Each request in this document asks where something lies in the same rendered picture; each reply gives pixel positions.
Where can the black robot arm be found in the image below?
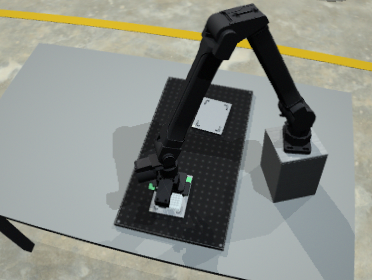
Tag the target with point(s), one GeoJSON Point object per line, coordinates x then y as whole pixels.
{"type": "Point", "coordinates": [217, 44]}

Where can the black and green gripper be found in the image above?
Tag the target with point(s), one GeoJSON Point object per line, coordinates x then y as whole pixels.
{"type": "Point", "coordinates": [184, 185]}

